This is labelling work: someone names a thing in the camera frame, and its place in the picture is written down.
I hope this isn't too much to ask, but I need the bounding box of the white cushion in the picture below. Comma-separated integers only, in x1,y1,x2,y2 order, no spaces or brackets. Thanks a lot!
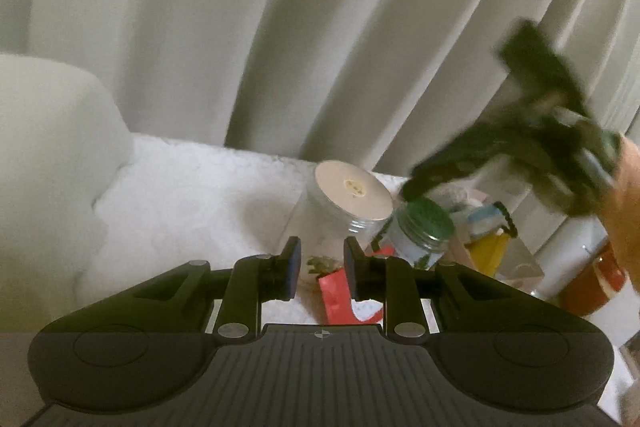
0,53,136,309

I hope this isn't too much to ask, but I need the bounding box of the green lid glass jar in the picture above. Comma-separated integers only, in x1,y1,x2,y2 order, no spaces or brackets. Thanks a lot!
372,198,456,271

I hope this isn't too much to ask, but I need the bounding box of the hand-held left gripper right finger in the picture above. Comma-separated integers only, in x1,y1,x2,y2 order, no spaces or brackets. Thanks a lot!
343,236,532,341

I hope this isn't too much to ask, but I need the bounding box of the orange red round container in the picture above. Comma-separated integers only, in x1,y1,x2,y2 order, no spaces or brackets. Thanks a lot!
555,239,629,319

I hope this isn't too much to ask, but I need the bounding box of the cream curtain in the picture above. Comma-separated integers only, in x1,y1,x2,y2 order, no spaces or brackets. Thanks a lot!
0,0,640,259

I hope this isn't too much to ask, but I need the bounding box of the blue face mask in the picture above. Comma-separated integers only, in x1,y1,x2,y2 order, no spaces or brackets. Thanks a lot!
467,206,502,234

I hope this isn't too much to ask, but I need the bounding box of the clear plastic jar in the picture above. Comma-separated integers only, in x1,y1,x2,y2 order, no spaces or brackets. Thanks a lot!
280,160,394,269

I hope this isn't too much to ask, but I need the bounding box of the red packet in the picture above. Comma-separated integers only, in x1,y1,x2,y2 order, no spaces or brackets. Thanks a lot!
317,247,397,326

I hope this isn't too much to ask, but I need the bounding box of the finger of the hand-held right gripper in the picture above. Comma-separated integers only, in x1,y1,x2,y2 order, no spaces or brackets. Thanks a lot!
402,116,527,204
499,19,592,118

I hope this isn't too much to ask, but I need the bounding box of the person's right forearm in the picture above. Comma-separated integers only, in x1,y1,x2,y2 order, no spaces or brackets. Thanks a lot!
597,132,640,296

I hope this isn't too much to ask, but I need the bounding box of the small green leafy item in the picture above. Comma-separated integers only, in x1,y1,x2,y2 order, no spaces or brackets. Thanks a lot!
306,256,346,281

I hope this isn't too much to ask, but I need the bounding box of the black cord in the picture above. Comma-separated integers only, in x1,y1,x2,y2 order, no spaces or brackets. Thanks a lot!
492,202,519,239

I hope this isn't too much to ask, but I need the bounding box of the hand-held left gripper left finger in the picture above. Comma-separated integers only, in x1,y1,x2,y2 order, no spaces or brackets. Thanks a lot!
112,236,304,341

